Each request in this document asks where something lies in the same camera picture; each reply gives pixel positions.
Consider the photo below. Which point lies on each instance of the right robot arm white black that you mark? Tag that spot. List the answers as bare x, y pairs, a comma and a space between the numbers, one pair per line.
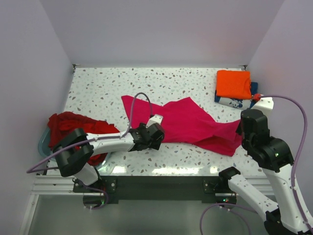
285, 215

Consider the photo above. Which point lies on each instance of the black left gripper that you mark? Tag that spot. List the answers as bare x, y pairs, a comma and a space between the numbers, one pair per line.
155, 144

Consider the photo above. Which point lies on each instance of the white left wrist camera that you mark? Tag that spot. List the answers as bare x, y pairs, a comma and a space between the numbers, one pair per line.
154, 119

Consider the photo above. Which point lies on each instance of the orange folded t shirt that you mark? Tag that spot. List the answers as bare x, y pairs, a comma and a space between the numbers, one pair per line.
224, 76

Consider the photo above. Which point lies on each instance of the teal plastic basket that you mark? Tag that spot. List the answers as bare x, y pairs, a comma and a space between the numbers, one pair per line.
44, 150

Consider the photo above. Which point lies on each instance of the red t shirt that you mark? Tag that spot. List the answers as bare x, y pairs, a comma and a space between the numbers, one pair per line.
62, 124

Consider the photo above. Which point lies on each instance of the pink t shirt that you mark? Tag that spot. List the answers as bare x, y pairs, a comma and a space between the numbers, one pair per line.
185, 122

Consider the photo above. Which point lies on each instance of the black metal base frame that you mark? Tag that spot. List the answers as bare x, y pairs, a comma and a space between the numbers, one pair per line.
166, 188

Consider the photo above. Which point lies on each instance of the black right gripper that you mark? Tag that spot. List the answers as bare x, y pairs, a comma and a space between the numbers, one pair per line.
238, 130

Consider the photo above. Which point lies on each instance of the blue grey cartoon t shirt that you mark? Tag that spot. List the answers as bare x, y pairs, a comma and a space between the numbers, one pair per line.
234, 102

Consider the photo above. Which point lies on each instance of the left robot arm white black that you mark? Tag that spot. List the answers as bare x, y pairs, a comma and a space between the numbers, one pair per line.
73, 152

